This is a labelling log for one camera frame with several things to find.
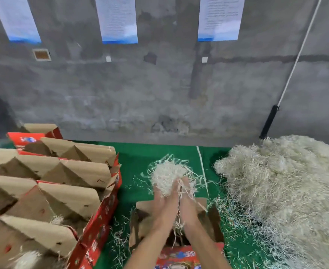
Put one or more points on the handful of shredded paper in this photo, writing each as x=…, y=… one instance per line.
x=57, y=220
x=167, y=173
x=25, y=259

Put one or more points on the white pole with black grip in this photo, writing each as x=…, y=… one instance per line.
x=268, y=121

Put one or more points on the person's left hand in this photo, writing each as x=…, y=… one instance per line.
x=165, y=205

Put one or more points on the person's left forearm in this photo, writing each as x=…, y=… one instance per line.
x=150, y=246

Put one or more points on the person's right forearm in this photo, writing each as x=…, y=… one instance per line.
x=206, y=249

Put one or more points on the yellow framed wall plate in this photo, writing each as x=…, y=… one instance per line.
x=41, y=55

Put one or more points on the white and blue wall poster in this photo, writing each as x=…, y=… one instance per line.
x=117, y=19
x=16, y=18
x=220, y=18

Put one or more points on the person's right hand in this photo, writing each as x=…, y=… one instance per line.
x=190, y=204

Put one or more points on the pile of shredded paper filler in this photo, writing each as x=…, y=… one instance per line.
x=288, y=187

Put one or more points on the group of red fruit boxes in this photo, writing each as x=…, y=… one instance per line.
x=41, y=130

